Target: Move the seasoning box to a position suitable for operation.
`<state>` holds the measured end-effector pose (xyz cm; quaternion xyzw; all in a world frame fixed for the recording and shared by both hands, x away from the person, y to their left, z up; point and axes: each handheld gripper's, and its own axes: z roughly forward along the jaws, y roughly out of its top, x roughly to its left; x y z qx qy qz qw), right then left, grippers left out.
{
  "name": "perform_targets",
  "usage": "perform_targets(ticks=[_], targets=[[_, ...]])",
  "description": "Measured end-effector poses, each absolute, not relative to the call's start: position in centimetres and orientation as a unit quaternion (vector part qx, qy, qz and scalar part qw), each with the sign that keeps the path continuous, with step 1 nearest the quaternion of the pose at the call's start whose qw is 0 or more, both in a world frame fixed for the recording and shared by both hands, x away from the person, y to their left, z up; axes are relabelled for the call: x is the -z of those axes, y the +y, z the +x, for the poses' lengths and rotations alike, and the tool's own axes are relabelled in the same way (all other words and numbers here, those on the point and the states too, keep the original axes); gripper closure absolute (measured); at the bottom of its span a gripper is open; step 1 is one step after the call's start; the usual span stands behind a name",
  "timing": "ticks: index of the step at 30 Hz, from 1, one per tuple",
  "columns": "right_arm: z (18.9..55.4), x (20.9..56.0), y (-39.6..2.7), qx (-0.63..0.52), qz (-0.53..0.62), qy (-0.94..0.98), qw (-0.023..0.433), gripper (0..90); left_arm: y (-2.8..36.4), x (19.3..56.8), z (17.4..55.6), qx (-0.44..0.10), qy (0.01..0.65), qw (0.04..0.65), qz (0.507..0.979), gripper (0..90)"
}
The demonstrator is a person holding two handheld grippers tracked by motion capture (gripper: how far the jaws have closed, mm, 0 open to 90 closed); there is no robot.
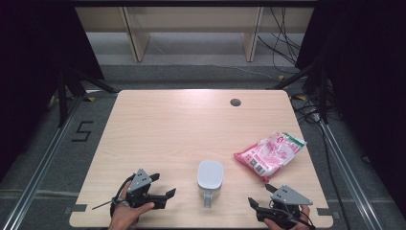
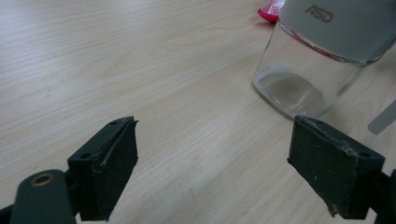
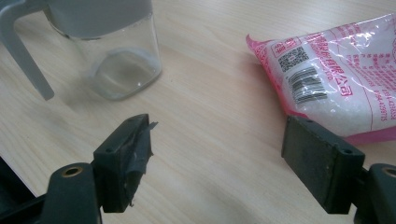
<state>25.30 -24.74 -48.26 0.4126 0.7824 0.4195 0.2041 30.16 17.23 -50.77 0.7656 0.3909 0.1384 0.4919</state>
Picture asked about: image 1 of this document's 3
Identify black frame beam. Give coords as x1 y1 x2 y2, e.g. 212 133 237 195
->
70 0 320 9

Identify black metal stand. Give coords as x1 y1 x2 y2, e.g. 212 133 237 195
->
56 67 118 128
267 60 330 125

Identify clear seasoning container white lid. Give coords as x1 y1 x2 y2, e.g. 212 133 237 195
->
196 160 225 209

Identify person's left hand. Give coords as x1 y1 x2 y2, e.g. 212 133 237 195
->
108 180 156 230

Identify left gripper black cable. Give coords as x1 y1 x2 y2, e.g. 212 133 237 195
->
109 173 137 219

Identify thin white floor cable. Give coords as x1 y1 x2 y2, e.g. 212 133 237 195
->
148 37 280 81

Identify aluminium floor rail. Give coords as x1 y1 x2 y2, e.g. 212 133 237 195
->
0 95 84 230
318 119 386 230

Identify black curtain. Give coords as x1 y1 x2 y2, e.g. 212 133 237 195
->
295 0 406 219
0 0 105 180

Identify hanging black cable bundle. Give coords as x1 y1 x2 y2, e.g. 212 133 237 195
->
257 7 304 75

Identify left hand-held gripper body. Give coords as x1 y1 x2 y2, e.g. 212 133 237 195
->
125 168 168 211

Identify grey power adapter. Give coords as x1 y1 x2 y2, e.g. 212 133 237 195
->
306 107 322 123

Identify pink and white plastic bag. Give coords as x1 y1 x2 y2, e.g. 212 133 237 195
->
233 131 308 184

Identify grey cable tie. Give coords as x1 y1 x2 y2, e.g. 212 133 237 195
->
91 198 120 211

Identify grey table bracket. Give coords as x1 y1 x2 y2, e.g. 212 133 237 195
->
64 203 88 215
316 207 340 219

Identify person's right hand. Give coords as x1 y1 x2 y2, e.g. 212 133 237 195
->
263 204 312 230

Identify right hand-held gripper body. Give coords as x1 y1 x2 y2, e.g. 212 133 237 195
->
256 184 314 230

